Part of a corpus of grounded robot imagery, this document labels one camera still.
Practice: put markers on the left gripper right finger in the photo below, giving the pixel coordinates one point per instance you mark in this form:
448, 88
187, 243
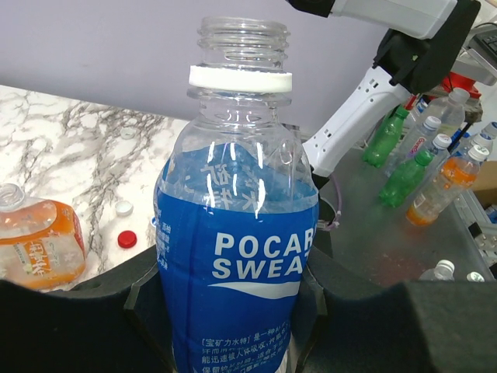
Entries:
343, 323

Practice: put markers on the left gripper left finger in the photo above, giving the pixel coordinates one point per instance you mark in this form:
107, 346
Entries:
114, 322

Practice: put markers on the red bottle cap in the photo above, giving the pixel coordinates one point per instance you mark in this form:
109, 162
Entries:
127, 239

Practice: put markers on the orange plastic jar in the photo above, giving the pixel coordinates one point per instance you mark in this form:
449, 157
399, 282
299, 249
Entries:
42, 246

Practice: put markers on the blue white bottle cap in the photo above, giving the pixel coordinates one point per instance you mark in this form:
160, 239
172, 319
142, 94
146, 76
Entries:
123, 208

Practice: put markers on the blue label water bottle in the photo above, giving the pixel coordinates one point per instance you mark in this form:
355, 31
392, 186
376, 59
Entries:
236, 206

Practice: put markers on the white jar cap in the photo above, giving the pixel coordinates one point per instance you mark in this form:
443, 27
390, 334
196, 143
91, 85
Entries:
127, 133

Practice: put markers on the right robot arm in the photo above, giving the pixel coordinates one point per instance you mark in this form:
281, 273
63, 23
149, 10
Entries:
417, 52

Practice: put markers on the green soda bottle near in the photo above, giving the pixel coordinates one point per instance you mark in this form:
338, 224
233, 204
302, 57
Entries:
405, 179

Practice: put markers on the green soda bottle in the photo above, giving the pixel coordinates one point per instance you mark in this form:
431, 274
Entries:
405, 179
386, 138

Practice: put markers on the orange drink bottle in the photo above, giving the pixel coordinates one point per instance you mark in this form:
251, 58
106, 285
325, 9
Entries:
456, 175

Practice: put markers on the clear bottle blue cap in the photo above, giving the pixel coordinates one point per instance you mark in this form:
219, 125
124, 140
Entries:
413, 141

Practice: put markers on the green soda bottle far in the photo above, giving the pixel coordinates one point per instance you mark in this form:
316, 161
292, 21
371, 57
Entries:
386, 138

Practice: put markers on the clear bottle white cap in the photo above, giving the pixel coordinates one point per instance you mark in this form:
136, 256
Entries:
449, 110

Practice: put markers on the grey laptop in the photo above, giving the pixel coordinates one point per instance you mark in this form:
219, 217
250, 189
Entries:
475, 62

